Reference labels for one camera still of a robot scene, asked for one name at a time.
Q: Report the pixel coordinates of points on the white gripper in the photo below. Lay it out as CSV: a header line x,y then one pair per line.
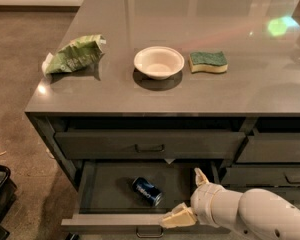
x,y
201,199

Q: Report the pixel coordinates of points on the blue pepsi can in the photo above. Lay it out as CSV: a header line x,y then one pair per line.
x,y
147,190

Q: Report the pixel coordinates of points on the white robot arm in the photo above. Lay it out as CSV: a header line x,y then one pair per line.
x,y
256,214

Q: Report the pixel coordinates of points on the middle right drawer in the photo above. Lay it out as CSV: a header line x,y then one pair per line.
x,y
262,176

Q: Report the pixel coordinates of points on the open middle drawer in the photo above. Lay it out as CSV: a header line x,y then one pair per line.
x,y
107,204

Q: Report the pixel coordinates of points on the top right drawer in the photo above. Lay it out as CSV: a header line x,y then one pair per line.
x,y
271,148

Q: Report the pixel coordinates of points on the top left drawer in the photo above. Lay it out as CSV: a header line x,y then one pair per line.
x,y
149,144

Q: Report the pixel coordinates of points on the dark grey counter cabinet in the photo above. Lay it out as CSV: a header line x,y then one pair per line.
x,y
260,90

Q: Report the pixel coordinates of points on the green yellow sponge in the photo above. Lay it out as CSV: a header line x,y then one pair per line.
x,y
208,62

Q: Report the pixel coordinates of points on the white bowl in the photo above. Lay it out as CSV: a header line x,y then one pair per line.
x,y
158,62

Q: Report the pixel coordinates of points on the green chip bag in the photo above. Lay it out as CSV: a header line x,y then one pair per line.
x,y
76,55

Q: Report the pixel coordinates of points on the black bin with bottles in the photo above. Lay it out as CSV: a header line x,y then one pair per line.
x,y
7,191

